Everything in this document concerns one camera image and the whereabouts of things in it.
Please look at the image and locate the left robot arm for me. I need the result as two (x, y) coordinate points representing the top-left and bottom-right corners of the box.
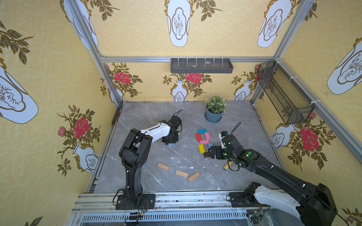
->
(115, 115), (182, 210)

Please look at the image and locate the black wire mesh basket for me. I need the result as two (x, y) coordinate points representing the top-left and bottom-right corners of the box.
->
(257, 61), (314, 124)

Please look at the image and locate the red block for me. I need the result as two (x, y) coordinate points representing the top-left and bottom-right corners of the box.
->
(195, 133), (202, 142)

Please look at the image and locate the grey wall shelf tray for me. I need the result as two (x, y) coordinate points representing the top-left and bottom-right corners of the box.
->
(170, 57), (234, 74)

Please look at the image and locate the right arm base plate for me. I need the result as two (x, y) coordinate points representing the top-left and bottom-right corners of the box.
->
(226, 192), (269, 209)

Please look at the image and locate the teal block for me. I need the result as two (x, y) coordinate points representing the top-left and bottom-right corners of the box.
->
(198, 129), (207, 134)

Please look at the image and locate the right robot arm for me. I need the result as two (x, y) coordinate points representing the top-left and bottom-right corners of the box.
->
(207, 131), (337, 226)

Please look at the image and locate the aluminium rail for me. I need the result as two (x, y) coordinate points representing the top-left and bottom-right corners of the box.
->
(67, 188), (320, 226)

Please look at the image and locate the circuit board with wires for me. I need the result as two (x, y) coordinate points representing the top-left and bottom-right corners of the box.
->
(124, 211), (145, 226)

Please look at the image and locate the yellow block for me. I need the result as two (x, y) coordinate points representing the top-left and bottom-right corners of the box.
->
(199, 144), (205, 154)

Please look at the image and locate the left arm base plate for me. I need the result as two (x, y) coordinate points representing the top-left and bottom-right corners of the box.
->
(116, 194), (156, 211)

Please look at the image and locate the dark brown block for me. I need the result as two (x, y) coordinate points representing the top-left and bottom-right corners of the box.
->
(204, 152), (211, 158)

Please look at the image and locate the wooden block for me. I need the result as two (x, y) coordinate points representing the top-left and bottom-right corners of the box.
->
(157, 163), (170, 171)
(188, 172), (200, 183)
(175, 170), (189, 178)

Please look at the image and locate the potted green plant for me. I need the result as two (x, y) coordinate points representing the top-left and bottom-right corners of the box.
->
(205, 95), (227, 123)

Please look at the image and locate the pink block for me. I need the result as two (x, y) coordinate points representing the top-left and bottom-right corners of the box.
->
(200, 140), (210, 145)
(205, 132), (211, 140)

